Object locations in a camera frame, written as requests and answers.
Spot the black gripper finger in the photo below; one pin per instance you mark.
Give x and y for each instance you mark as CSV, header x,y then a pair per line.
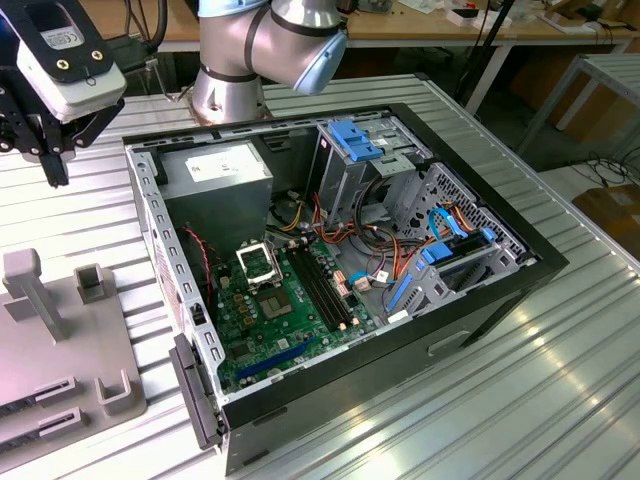
x,y
97,125
25,130

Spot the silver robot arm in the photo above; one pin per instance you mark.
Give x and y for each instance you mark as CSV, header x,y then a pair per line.
x,y
280,55

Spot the grey power supply unit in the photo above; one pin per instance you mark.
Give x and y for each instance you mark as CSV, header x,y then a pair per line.
x,y
220,205

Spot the black case fan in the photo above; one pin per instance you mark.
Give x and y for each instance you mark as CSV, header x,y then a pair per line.
x,y
192,272

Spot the white four-pin power socket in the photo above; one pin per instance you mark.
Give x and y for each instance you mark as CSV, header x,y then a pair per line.
x,y
225,283

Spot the grey parts rack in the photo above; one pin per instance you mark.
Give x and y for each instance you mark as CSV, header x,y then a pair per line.
x,y
50,360

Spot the grey optical drive cage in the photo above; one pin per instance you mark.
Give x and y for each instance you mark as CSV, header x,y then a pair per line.
x,y
340,182

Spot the blue drive latch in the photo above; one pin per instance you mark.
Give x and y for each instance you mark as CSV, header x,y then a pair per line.
x,y
352,140

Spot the black square chip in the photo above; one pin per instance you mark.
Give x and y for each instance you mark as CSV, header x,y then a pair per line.
x,y
240,350

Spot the black RAM slot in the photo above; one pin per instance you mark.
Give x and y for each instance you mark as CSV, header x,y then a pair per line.
x,y
319,290
334,290
312,290
327,290

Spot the orange board connector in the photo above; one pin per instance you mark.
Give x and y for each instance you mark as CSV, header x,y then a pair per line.
x,y
341,282

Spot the green motherboard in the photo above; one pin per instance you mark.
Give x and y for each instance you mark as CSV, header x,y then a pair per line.
x,y
295,340

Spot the blue expansion slot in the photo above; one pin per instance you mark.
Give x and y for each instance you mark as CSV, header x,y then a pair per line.
x,y
275,357

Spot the perforated metal cage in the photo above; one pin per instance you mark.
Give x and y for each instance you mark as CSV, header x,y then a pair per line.
x,y
452,190

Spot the blue disk carrier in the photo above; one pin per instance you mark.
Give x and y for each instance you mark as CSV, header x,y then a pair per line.
x,y
436,253

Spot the grey disk bay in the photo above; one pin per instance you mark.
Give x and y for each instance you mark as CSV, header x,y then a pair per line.
x,y
425,300

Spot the black open PC case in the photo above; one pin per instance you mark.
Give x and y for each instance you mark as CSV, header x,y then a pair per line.
x,y
375,380

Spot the white flat box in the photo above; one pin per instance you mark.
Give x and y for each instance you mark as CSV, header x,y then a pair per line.
x,y
470,16

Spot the black disk drive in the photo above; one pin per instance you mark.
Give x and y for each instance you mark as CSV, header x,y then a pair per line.
x,y
467,245

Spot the wooden desk with white legs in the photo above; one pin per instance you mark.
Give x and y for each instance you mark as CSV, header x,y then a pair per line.
x,y
530,32

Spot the brown cardboard box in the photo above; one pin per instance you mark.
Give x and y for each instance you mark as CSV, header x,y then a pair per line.
x,y
595,112

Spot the cardboard box with label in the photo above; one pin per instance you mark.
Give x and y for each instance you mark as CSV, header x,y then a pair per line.
x,y
615,210

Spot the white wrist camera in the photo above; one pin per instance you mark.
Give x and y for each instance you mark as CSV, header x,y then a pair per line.
x,y
85,95

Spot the black camera bracket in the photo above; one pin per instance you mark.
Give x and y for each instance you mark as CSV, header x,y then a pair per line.
x,y
77,62

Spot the blue plastic rail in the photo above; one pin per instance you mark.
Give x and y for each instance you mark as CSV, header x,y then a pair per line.
x,y
400,295

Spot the grey metal frame table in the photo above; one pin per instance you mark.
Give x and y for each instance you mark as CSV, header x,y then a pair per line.
x,y
617,65

